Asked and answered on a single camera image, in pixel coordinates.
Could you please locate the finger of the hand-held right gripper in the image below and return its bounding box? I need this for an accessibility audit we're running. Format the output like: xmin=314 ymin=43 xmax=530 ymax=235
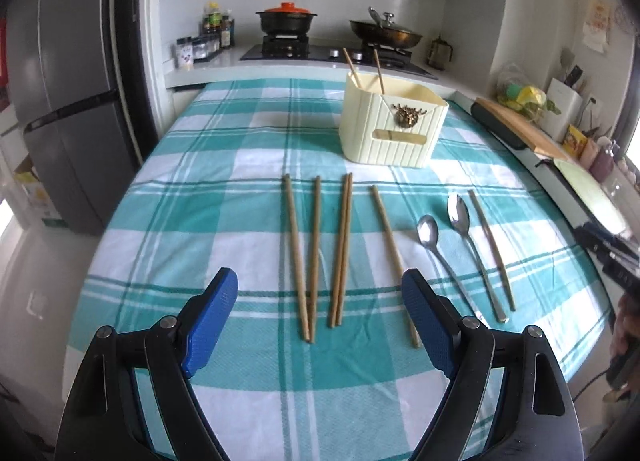
xmin=580 ymin=224 xmax=640 ymax=268

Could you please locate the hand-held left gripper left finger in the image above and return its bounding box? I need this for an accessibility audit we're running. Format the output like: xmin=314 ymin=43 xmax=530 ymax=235
xmin=55 ymin=267 xmax=240 ymax=461

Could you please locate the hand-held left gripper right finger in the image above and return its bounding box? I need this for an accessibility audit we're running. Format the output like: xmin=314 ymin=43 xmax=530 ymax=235
xmin=401 ymin=268 xmax=586 ymax=461

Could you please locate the small metal spoon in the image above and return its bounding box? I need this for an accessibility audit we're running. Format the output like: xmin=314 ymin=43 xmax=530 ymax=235
xmin=416 ymin=215 xmax=491 ymax=328

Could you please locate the large metal spoon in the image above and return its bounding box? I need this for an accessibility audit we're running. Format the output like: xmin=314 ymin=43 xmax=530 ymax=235
xmin=446 ymin=194 xmax=511 ymax=325

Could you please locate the cream ribbed utensil holder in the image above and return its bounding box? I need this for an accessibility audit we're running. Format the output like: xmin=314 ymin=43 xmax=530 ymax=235
xmin=340 ymin=72 xmax=449 ymax=168

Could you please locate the person's right hand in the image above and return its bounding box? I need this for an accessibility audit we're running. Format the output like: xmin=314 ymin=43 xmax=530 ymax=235
xmin=614 ymin=293 xmax=640 ymax=357

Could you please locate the pale green board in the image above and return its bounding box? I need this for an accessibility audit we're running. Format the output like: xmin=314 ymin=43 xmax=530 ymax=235
xmin=555 ymin=158 xmax=631 ymax=237

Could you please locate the purple jar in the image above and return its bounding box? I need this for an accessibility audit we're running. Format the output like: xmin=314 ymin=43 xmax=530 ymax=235
xmin=590 ymin=138 xmax=621 ymax=182

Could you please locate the yellow packet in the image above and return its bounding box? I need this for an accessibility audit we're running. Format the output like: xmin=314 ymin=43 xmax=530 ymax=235
xmin=564 ymin=125 xmax=588 ymax=157

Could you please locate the wooden cutting board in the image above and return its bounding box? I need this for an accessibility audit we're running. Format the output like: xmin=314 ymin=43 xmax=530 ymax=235
xmin=475 ymin=97 xmax=571 ymax=162

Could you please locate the white knife block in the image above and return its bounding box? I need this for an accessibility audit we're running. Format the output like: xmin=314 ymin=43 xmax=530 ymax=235
xmin=542 ymin=48 xmax=586 ymax=139

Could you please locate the black oblong pad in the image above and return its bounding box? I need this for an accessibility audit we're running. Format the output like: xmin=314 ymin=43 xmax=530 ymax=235
xmin=470 ymin=104 xmax=528 ymax=149

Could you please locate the plastic bag with yellow items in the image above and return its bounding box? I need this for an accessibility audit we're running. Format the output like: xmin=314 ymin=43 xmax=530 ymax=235
xmin=495 ymin=61 xmax=548 ymax=114

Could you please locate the teal checked tablecloth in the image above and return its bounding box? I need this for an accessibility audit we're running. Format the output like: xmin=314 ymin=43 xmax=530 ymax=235
xmin=62 ymin=77 xmax=618 ymax=461

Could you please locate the grey refrigerator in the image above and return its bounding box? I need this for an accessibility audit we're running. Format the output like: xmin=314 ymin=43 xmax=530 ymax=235
xmin=5 ymin=0 xmax=146 ymax=237

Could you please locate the dark wok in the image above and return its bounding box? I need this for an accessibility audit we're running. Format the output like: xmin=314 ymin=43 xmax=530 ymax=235
xmin=349 ymin=6 xmax=423 ymax=49

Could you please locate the black gas stove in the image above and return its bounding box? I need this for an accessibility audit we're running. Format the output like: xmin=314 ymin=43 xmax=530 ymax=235
xmin=240 ymin=36 xmax=438 ymax=79

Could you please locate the glass wok lid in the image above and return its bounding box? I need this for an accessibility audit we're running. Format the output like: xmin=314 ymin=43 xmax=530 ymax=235
xmin=367 ymin=12 xmax=413 ymax=34

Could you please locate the yellow cap oil bottle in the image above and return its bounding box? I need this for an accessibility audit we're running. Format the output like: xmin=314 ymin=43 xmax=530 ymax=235
xmin=204 ymin=2 xmax=223 ymax=36

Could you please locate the black clay pot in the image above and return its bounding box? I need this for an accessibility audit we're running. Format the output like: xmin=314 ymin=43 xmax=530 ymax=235
xmin=256 ymin=10 xmax=320 ymax=37

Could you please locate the orange pot lid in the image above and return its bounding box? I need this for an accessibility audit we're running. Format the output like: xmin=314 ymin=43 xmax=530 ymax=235
xmin=263 ymin=2 xmax=312 ymax=16

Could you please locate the wall paper note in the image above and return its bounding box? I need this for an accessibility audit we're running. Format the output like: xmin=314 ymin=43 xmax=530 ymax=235
xmin=582 ymin=0 xmax=613 ymax=49

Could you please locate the red wall sign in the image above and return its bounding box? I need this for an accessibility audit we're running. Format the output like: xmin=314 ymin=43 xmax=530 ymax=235
xmin=0 ymin=18 xmax=10 ymax=109

